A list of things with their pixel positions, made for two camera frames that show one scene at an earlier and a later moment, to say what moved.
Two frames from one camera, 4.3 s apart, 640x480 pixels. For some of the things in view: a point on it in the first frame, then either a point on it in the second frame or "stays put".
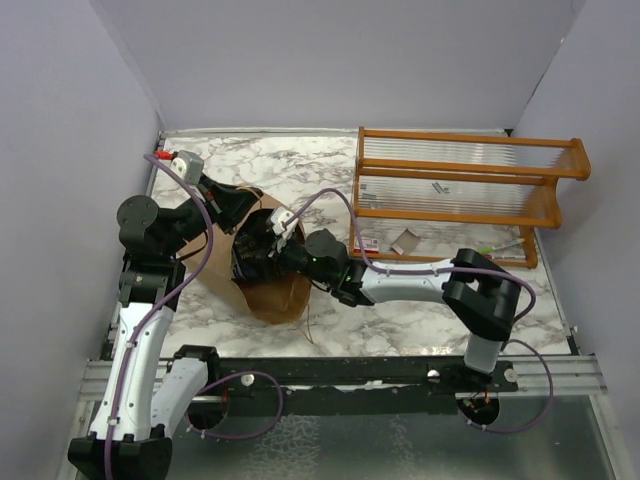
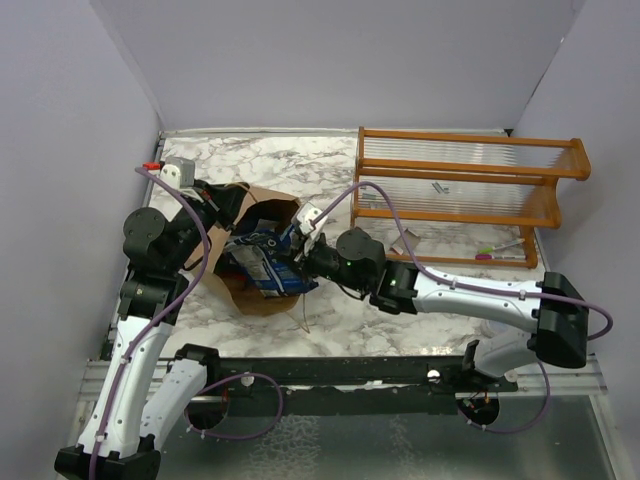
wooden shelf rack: (424, 197) stays put
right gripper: (277, 251) to (307, 259)
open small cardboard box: (406, 243) stays put
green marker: (493, 248) stays put
